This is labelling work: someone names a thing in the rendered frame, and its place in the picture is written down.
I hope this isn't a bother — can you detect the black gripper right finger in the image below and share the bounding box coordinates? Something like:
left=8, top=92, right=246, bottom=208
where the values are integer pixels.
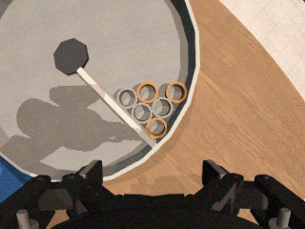
left=175, top=160, right=305, bottom=229

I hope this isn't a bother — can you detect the blue open tray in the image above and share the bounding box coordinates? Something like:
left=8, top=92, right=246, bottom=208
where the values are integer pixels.
left=0, top=156, right=33, bottom=203

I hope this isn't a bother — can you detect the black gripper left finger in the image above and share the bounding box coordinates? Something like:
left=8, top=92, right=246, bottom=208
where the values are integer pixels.
left=0, top=160, right=135, bottom=229

